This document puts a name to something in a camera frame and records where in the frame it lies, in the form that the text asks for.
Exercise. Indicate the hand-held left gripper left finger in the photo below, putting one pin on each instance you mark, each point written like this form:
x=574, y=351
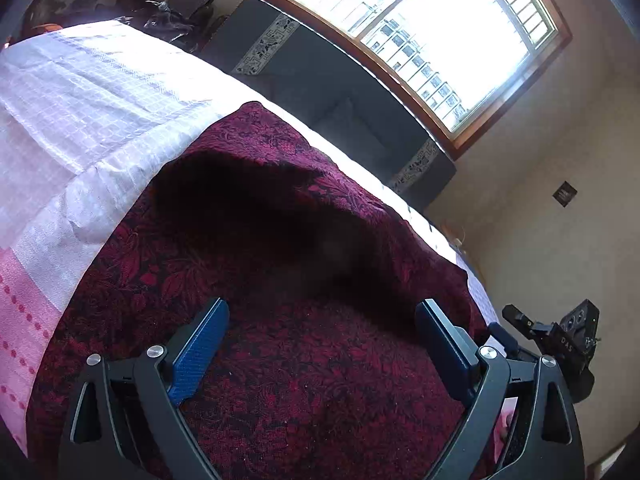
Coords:
x=200, y=350

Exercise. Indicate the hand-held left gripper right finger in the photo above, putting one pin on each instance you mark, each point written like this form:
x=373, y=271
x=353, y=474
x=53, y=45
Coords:
x=445, y=355

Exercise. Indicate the pink white checked bedsheet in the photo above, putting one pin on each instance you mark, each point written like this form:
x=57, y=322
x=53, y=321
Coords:
x=75, y=110

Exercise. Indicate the dark clothes pile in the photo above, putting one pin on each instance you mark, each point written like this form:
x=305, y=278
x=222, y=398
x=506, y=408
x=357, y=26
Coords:
x=165, y=25

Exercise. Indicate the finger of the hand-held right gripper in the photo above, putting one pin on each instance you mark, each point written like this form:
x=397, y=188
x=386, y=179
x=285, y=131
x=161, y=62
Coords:
x=505, y=342
x=525, y=322

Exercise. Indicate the wooden framed barred window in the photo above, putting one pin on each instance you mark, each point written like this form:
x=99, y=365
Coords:
x=450, y=35

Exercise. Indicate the dark red floral garment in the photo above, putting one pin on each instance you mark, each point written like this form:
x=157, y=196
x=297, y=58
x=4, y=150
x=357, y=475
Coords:
x=310, y=385

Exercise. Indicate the dark square wall plaque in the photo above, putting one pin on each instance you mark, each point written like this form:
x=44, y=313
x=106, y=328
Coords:
x=565, y=193

